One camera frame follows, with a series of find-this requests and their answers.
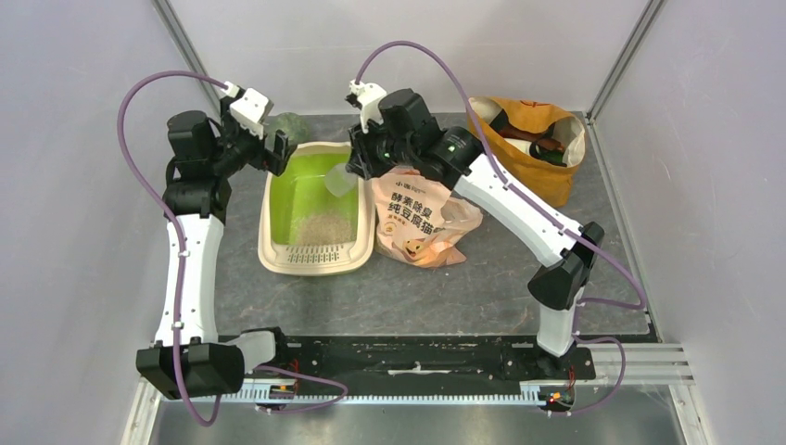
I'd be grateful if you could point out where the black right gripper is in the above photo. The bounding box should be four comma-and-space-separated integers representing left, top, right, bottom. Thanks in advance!
347, 113, 417, 181

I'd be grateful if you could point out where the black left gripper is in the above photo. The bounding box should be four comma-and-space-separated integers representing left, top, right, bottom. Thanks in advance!
209, 98, 297, 179

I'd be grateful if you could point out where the cream green litter box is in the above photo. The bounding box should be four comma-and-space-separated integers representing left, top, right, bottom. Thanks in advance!
258, 142, 376, 276

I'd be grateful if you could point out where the clear plastic scoop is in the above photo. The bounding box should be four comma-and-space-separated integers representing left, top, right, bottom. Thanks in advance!
324, 163, 359, 197

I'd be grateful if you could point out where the pink cat litter bag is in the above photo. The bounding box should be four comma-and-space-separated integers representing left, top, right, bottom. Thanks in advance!
370, 168, 483, 268

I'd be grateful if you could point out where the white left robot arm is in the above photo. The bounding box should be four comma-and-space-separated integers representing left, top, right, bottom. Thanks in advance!
135, 91, 294, 400

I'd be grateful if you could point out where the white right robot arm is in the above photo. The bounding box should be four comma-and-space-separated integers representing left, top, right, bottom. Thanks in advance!
346, 83, 604, 379

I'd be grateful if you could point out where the beige litter pellets pile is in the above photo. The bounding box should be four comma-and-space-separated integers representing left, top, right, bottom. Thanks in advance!
293, 211, 356, 246

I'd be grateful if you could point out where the green fuzzy ball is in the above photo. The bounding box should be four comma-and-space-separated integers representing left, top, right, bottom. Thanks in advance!
266, 112, 313, 146

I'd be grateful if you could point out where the orange paper bag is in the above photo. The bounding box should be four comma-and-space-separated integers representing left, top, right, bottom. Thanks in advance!
469, 96, 586, 208

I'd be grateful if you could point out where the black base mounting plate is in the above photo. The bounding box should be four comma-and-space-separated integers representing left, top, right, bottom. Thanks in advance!
273, 335, 596, 396

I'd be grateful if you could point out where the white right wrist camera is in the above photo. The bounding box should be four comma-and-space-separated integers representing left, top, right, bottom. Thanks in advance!
346, 80, 387, 134

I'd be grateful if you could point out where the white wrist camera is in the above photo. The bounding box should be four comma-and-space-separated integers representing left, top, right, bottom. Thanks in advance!
346, 80, 387, 134
221, 82, 273, 140

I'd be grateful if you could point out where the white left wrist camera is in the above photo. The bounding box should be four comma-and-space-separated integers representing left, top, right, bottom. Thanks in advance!
221, 82, 273, 140

